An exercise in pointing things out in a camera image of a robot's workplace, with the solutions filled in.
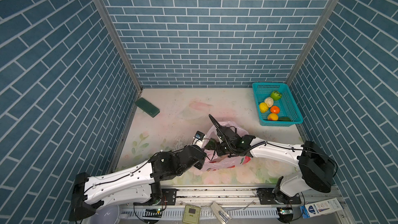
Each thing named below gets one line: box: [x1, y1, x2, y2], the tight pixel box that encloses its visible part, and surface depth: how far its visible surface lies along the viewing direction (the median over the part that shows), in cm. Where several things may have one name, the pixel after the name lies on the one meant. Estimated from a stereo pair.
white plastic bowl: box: [89, 204, 120, 224], surface depth 68 cm
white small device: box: [210, 201, 233, 224], surface depth 69 cm
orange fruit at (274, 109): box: [270, 105, 280, 115], surface depth 107 cm
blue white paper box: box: [299, 197, 344, 219], surface depth 72 cm
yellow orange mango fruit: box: [267, 113, 279, 121], surface depth 101 cm
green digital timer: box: [182, 204, 201, 224], surface depth 69 cm
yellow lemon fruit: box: [259, 102, 269, 114], surface depth 106 cm
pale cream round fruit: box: [264, 96, 275, 108], surface depth 108 cm
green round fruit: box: [270, 90, 282, 101], surface depth 111 cm
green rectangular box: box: [134, 97, 161, 118], surface depth 110 cm
